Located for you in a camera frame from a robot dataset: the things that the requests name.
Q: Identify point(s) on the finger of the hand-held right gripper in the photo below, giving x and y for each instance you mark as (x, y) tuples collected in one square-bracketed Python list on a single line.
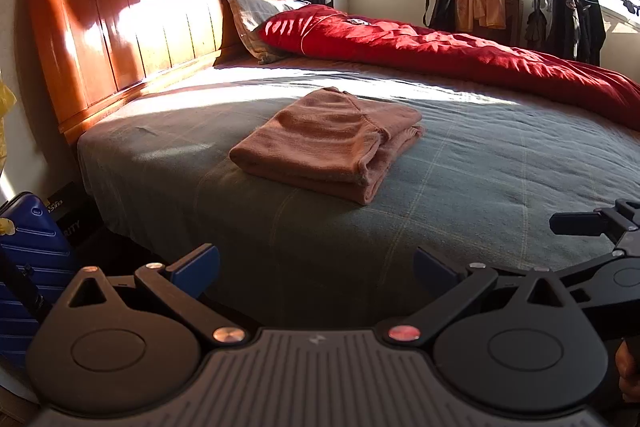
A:
[(585, 271), (580, 224)]

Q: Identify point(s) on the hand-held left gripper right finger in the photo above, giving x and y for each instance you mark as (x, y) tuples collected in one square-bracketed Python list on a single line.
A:
[(435, 272)]

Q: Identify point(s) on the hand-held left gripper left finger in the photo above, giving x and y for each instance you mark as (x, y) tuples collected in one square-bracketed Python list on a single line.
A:
[(197, 269)]

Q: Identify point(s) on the orange knit sweater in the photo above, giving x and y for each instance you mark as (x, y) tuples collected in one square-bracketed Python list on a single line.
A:
[(325, 142)]

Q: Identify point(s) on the person's right hand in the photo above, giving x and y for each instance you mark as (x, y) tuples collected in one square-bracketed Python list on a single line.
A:
[(630, 367)]

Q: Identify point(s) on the bed with blue plaid sheet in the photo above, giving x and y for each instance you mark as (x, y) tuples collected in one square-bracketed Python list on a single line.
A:
[(475, 187)]

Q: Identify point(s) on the black cardboard box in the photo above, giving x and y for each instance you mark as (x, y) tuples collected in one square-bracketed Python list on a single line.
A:
[(70, 212)]

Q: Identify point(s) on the blue suitcase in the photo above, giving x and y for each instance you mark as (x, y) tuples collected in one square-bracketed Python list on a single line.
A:
[(30, 257)]

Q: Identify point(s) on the dark navy jacket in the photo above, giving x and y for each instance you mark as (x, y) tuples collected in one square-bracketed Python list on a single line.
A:
[(595, 29)]

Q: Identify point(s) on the olive hanging cloth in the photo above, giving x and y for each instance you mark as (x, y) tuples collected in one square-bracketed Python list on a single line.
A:
[(535, 29)]

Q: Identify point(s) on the black jacket with round patch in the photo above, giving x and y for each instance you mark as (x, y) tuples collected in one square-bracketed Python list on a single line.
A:
[(565, 17)]

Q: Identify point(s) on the brown wooden cabinet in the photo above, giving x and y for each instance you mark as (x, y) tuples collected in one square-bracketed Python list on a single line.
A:
[(512, 24)]

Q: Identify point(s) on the red quilt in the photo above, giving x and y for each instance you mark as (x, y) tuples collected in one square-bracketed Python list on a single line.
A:
[(450, 52)]

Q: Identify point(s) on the orange shorts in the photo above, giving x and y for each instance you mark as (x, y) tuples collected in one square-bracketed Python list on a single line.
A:
[(480, 9)]

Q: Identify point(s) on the yellow plastic sheet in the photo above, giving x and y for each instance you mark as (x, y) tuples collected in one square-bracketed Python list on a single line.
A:
[(6, 117)]

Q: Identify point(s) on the wooden headboard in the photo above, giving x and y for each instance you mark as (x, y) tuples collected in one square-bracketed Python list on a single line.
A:
[(125, 32)]

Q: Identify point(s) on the plaid pillow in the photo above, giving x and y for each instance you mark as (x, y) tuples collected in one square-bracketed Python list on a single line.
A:
[(255, 27)]

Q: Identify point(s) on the black hanging bag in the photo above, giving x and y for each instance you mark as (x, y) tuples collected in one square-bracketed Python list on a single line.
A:
[(440, 9)]

